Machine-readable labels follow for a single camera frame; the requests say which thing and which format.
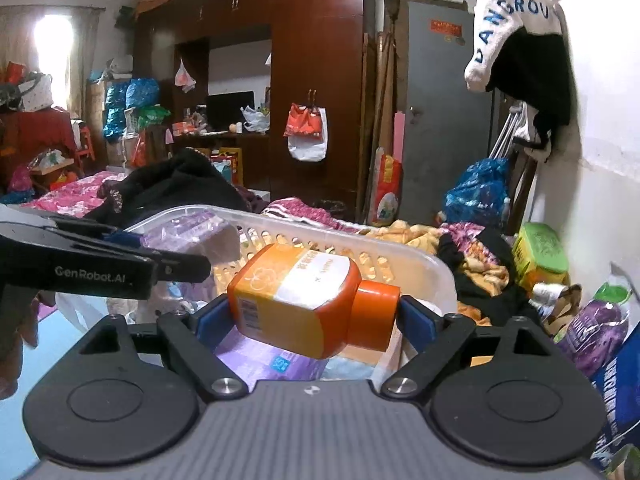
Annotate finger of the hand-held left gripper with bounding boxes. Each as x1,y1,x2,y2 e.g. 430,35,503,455
45,214,146,251
149,251,212,283

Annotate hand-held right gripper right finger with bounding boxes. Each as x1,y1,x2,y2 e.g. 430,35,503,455
381,295,553,401

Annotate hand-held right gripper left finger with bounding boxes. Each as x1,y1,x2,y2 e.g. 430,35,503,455
75,294,251,402

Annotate purple tissue pack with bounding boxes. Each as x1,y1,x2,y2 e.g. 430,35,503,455
142,211,240,266

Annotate orange plastic bottle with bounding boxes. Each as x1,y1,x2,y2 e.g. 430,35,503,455
226,242,402,360

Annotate purple plastic packet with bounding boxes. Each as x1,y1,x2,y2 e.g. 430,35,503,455
215,337,341,382

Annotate white plastic basket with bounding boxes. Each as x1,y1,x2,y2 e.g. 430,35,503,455
124,204,458,376

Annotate person's left hand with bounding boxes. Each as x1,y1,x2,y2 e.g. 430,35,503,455
0,294,42,402

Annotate pink floral blanket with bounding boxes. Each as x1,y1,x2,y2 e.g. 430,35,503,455
20,170,128,218

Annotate black crumpled garment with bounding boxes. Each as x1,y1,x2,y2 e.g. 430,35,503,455
437,230,531,311

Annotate black clothes pile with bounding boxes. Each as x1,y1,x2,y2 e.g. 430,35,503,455
82,147,253,228

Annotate yellow printed blanket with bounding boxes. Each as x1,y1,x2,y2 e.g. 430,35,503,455
362,220,511,321

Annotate red cloth covered furniture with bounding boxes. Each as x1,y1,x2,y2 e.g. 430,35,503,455
0,110,78,191

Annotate striped maroon blanket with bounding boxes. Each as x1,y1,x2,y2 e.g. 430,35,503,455
260,197,368,233

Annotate green plastic bag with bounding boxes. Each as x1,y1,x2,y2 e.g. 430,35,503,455
137,105,171,128

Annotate blue plastic bags pile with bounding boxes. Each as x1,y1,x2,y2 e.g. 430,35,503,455
102,77,161,141

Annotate red yellow sack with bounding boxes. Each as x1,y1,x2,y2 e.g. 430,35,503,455
367,152,405,228

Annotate green lidded box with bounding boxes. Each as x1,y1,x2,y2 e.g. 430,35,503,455
512,222,570,288

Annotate blue plastic bag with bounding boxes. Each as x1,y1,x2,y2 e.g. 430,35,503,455
444,158,512,226

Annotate black monitor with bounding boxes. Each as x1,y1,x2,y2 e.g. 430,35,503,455
206,91,256,132

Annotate white crumpled plastic bag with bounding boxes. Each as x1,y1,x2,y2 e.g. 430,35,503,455
241,105,272,134

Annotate white plastic shopping bag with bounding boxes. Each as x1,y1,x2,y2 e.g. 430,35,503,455
287,107,329,163

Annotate window curtain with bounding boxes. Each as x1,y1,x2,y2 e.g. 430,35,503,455
0,7,106,116

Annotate purple bagged pack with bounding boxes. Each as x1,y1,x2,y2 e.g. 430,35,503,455
557,282,632,378

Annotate pink white hanging bag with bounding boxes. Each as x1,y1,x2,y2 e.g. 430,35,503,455
174,58,197,93

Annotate orange plastic bag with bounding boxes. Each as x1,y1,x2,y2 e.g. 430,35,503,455
283,102,323,141

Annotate pink board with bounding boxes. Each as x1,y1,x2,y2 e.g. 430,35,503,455
392,111,407,161

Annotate metal crutches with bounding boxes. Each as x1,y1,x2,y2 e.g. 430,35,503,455
487,102,526,161

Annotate grey metal door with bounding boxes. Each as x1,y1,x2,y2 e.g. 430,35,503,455
407,0,501,211

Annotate white black hanging garment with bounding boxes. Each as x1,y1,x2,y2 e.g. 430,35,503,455
512,105,553,163

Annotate blue tote bag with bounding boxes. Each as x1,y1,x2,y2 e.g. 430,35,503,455
592,340,640,466

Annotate brown wooden wardrobe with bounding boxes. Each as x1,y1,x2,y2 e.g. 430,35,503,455
132,0,376,208

